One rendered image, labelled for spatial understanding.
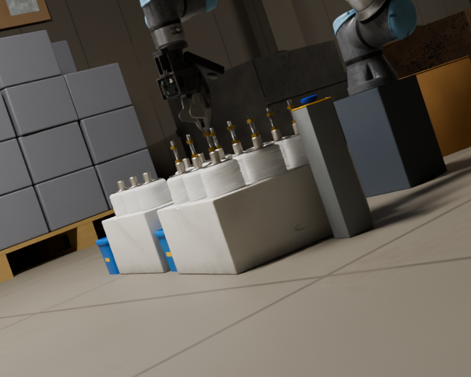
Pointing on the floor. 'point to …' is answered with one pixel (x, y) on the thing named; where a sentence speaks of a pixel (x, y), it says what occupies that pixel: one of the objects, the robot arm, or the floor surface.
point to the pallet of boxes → (51, 150)
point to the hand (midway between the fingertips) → (206, 125)
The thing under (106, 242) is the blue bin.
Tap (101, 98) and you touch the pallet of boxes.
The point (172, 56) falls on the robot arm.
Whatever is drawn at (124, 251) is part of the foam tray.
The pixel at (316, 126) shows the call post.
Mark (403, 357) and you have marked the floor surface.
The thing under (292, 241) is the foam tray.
